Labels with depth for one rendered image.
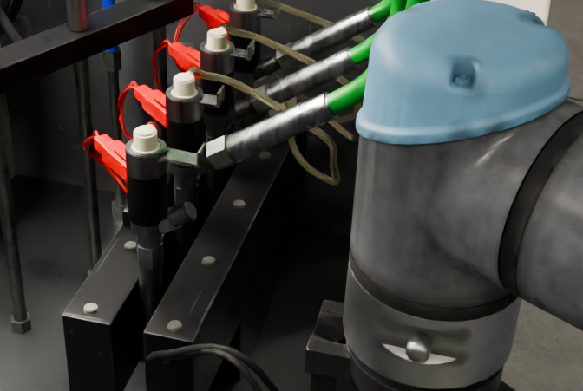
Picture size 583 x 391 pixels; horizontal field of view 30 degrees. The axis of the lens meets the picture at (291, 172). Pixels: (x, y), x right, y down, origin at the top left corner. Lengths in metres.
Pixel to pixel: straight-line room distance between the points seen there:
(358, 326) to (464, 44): 0.13
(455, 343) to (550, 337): 1.89
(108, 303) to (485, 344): 0.41
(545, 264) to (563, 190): 0.03
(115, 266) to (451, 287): 0.45
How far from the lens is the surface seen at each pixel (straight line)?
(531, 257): 0.39
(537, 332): 2.35
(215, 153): 0.72
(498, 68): 0.38
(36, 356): 1.00
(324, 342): 0.49
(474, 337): 0.45
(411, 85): 0.39
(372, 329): 0.45
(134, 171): 0.75
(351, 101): 0.68
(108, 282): 0.83
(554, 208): 0.38
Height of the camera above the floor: 1.50
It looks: 33 degrees down
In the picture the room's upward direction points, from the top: 3 degrees clockwise
